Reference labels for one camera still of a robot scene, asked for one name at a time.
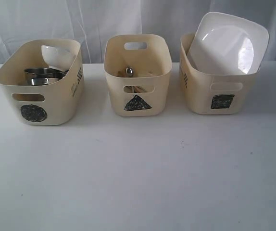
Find steel spoon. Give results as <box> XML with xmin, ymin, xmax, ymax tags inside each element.
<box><xmin>125</xmin><ymin>66</ymin><xmax>138</xmax><ymax>93</ymax></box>

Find steel mug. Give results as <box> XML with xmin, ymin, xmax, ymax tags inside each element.
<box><xmin>24</xmin><ymin>67</ymin><xmax>56</xmax><ymax>79</ymax></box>
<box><xmin>54</xmin><ymin>70</ymin><xmax>68</xmax><ymax>79</ymax></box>

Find white plastic bowl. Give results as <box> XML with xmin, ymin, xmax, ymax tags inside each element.
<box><xmin>41</xmin><ymin>45</ymin><xmax>76</xmax><ymax>71</ymax></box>

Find steel bowl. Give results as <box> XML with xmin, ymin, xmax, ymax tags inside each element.
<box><xmin>28</xmin><ymin>77</ymin><xmax>60</xmax><ymax>86</ymax></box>

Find white square plate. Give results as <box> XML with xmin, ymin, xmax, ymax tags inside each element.
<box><xmin>187</xmin><ymin>12</ymin><xmax>269</xmax><ymax>75</ymax></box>

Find cream bin with triangle mark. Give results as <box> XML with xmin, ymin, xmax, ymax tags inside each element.
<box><xmin>104</xmin><ymin>34</ymin><xmax>172</xmax><ymax>116</ymax></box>

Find cream bin with square mark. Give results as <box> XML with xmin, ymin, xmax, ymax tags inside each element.
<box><xmin>179</xmin><ymin>33</ymin><xmax>259</xmax><ymax>115</ymax></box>

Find cream bin with circle mark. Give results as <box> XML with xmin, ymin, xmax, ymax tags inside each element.
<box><xmin>0</xmin><ymin>39</ymin><xmax>85</xmax><ymax>125</ymax></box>

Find white backdrop curtain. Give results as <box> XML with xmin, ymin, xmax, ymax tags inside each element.
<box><xmin>0</xmin><ymin>0</ymin><xmax>276</xmax><ymax>64</ymax></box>

